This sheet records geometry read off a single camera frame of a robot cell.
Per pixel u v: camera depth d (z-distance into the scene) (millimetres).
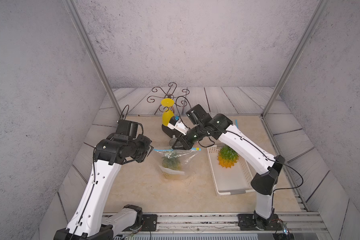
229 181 870
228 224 740
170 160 728
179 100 850
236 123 1156
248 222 730
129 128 487
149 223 730
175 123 612
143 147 602
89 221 361
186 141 610
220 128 497
